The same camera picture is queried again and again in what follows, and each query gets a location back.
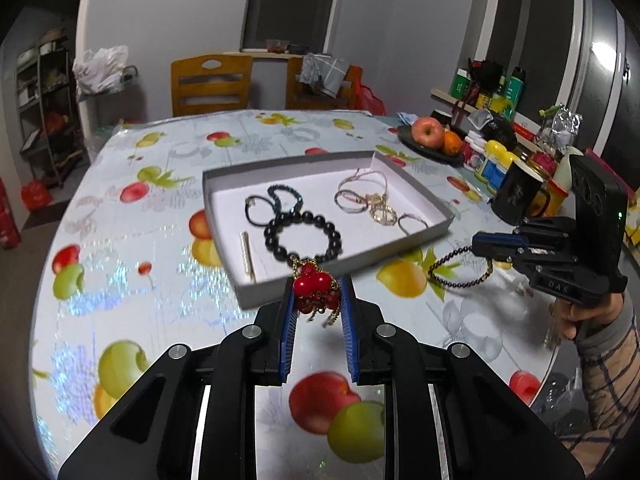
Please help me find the pink cord bracelet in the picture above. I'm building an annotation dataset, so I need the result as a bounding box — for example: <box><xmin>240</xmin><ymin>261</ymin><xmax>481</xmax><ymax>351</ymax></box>
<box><xmin>337</xmin><ymin>167</ymin><xmax>393</xmax><ymax>201</ymax></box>

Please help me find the wooden wall shelf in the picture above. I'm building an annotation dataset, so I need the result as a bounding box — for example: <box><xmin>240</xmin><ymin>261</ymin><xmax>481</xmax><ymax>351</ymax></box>
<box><xmin>431</xmin><ymin>87</ymin><xmax>501</xmax><ymax>116</ymax></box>

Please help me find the green box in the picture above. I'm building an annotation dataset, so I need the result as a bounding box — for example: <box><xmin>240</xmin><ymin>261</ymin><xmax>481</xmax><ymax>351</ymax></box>
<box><xmin>450</xmin><ymin>69</ymin><xmax>473</xmax><ymax>100</ymax></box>

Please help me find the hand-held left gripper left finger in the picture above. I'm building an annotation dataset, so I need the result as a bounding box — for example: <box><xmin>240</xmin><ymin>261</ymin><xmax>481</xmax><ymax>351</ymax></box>
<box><xmin>107</xmin><ymin>279</ymin><xmax>298</xmax><ymax>480</ymax></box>

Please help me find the small dark bead bracelet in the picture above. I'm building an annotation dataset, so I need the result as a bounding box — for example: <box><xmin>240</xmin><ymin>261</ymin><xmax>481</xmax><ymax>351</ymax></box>
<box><xmin>427</xmin><ymin>245</ymin><xmax>496</xmax><ymax>291</ymax></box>

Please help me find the dark fruit plate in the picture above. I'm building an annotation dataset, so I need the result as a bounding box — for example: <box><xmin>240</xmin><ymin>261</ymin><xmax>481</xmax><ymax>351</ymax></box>
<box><xmin>397</xmin><ymin>125</ymin><xmax>466</xmax><ymax>163</ymax></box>

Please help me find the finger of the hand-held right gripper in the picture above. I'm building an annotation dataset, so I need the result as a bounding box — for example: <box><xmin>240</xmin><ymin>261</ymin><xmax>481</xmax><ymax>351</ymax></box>
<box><xmin>487</xmin><ymin>250</ymin><xmax>577</xmax><ymax>274</ymax></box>
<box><xmin>472</xmin><ymin>217</ymin><xmax>579</xmax><ymax>254</ymax></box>

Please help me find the window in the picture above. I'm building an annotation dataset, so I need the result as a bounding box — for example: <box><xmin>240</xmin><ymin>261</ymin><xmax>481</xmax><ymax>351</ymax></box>
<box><xmin>240</xmin><ymin>0</ymin><xmax>346</xmax><ymax>53</ymax></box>

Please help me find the white squeeze bottle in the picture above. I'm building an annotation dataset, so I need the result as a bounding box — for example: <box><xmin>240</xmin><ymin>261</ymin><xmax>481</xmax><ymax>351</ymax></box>
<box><xmin>552</xmin><ymin>146</ymin><xmax>583</xmax><ymax>191</ymax></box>

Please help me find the orange jar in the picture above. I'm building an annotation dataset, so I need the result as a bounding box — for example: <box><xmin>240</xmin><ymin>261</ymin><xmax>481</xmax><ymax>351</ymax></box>
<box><xmin>525</xmin><ymin>152</ymin><xmax>571</xmax><ymax>216</ymax></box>

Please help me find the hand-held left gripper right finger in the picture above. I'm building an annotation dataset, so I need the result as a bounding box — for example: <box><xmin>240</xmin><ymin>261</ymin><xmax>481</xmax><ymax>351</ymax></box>
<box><xmin>341</xmin><ymin>275</ymin><xmax>531</xmax><ymax>480</ymax></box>

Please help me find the gold bar clasp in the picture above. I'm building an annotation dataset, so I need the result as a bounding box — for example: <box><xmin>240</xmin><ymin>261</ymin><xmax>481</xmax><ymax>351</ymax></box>
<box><xmin>241</xmin><ymin>231</ymin><xmax>257</xmax><ymax>283</ymax></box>

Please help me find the wooden chair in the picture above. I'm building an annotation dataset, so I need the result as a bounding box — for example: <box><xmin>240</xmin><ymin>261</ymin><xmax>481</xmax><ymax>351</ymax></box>
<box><xmin>285</xmin><ymin>55</ymin><xmax>363</xmax><ymax>111</ymax></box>
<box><xmin>170</xmin><ymin>54</ymin><xmax>255</xmax><ymax>117</ymax></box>

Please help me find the silver foil bag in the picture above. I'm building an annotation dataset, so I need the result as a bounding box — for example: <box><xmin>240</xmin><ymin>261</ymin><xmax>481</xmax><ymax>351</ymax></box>
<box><xmin>540</xmin><ymin>105</ymin><xmax>583</xmax><ymax>148</ymax></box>

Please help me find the white shallow cardboard box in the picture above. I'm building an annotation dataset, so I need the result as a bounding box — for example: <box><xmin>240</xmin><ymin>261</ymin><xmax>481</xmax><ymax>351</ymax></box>
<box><xmin>202</xmin><ymin>150</ymin><xmax>456</xmax><ymax>310</ymax></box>

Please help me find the dark green bottle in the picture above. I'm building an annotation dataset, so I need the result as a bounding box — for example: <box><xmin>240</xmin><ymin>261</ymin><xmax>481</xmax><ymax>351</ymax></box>
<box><xmin>507</xmin><ymin>66</ymin><xmax>527</xmax><ymax>106</ymax></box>

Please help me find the red plastic bag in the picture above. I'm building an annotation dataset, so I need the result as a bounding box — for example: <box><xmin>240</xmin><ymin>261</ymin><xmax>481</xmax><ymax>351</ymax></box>
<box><xmin>352</xmin><ymin>65</ymin><xmax>387</xmax><ymax>116</ymax></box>

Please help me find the black cord bracelet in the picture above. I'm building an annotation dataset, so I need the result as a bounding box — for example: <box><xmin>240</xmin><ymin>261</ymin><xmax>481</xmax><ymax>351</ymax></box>
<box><xmin>244</xmin><ymin>196</ymin><xmax>276</xmax><ymax>228</ymax></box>

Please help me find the red floor bag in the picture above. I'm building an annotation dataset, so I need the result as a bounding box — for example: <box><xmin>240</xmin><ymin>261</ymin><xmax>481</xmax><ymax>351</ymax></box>
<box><xmin>20</xmin><ymin>180</ymin><xmax>53</xmax><ymax>211</ymax></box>

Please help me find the large black bead bracelet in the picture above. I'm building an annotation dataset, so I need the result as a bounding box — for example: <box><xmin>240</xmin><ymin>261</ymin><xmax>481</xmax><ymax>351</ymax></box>
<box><xmin>264</xmin><ymin>211</ymin><xmax>344</xmax><ymax>265</ymax></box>

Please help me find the red bead ornament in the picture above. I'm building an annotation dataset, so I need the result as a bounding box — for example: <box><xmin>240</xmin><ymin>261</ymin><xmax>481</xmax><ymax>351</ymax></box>
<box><xmin>291</xmin><ymin>257</ymin><xmax>343</xmax><ymax>328</ymax></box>

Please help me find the gold chain bracelet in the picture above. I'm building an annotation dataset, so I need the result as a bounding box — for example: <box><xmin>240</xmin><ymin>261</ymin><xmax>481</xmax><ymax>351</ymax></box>
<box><xmin>369</xmin><ymin>192</ymin><xmax>401</xmax><ymax>226</ymax></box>

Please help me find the person's right forearm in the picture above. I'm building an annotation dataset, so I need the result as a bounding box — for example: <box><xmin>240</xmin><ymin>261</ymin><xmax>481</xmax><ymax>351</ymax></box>
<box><xmin>560</xmin><ymin>305</ymin><xmax>640</xmax><ymax>477</ymax></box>

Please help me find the white bottle red label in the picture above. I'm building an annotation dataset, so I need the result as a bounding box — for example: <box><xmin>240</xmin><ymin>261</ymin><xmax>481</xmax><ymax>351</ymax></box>
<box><xmin>462</xmin><ymin>135</ymin><xmax>488</xmax><ymax>168</ymax></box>

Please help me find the thin silver bangle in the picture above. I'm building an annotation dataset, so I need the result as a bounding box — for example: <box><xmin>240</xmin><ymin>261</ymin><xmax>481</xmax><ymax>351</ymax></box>
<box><xmin>397</xmin><ymin>212</ymin><xmax>430</xmax><ymax>237</ymax></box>

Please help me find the yellow lid bottle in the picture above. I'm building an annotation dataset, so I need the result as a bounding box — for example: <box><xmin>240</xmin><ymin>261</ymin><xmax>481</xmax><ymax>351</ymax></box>
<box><xmin>475</xmin><ymin>140</ymin><xmax>518</xmax><ymax>196</ymax></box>

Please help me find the white plastic bag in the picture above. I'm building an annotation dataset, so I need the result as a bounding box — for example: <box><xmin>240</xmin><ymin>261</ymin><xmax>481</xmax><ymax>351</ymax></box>
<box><xmin>72</xmin><ymin>45</ymin><xmax>129</xmax><ymax>95</ymax></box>

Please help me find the thin ring bracelet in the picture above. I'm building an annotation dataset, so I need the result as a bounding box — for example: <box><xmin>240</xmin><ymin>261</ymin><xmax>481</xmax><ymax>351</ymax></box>
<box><xmin>334</xmin><ymin>190</ymin><xmax>368</xmax><ymax>213</ymax></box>

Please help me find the dark teal bead bracelet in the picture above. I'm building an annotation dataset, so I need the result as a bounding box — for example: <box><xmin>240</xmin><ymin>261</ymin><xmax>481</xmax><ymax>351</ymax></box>
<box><xmin>266</xmin><ymin>185</ymin><xmax>303</xmax><ymax>216</ymax></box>

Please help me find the black mug gold print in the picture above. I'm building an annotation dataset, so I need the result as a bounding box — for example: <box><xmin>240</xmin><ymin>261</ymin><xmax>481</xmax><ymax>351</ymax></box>
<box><xmin>490</xmin><ymin>162</ymin><xmax>551</xmax><ymax>223</ymax></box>

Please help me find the red box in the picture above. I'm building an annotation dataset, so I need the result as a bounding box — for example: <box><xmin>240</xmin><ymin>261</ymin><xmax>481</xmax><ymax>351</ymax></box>
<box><xmin>0</xmin><ymin>177</ymin><xmax>23</xmax><ymax>251</ymax></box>

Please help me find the red apple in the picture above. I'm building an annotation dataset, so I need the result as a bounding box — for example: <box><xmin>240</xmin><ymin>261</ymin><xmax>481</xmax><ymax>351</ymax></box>
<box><xmin>411</xmin><ymin>116</ymin><xmax>446</xmax><ymax>150</ymax></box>

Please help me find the metal shelf rack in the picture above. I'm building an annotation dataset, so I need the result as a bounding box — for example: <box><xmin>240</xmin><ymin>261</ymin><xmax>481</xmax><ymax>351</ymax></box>
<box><xmin>15</xmin><ymin>30</ymin><xmax>86</xmax><ymax>188</ymax></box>

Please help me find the person's right hand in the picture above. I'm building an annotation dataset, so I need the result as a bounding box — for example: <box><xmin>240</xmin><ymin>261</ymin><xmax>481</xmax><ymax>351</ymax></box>
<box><xmin>552</xmin><ymin>291</ymin><xmax>626</xmax><ymax>342</ymax></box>

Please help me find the grey checked cloth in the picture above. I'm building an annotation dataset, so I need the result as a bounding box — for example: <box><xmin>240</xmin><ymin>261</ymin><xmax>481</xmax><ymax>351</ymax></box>
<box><xmin>299</xmin><ymin>52</ymin><xmax>350</xmax><ymax>98</ymax></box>

